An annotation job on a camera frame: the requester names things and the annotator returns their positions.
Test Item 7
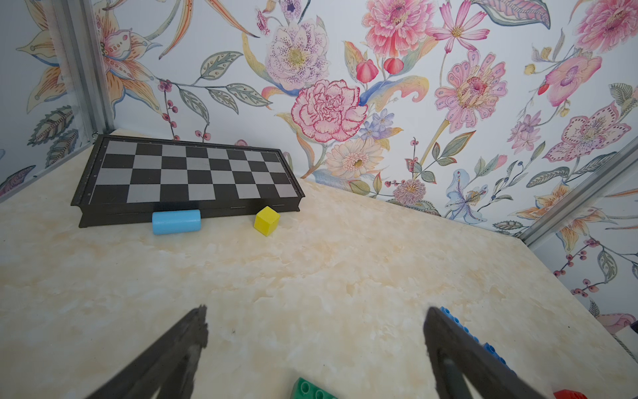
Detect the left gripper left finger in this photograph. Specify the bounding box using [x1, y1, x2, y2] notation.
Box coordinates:
[89, 305, 209, 398]

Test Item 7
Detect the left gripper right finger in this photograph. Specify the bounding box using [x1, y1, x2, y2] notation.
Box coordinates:
[423, 307, 542, 398]

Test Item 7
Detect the small red lego brick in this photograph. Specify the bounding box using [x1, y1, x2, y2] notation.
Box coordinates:
[553, 389, 588, 399]

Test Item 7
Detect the long blue lego brick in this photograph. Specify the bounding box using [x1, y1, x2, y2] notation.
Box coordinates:
[440, 307, 509, 369]

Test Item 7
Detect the green lego brick left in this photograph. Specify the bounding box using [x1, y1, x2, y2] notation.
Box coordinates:
[290, 377, 337, 399]

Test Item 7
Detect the light blue cylinder block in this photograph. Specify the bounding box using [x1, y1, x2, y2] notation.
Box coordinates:
[152, 209, 202, 235]

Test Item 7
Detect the yellow cube block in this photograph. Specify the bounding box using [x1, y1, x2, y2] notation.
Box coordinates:
[254, 206, 281, 236]

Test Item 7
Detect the black grey chessboard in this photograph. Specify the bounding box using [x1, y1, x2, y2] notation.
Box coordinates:
[71, 135, 305, 228]

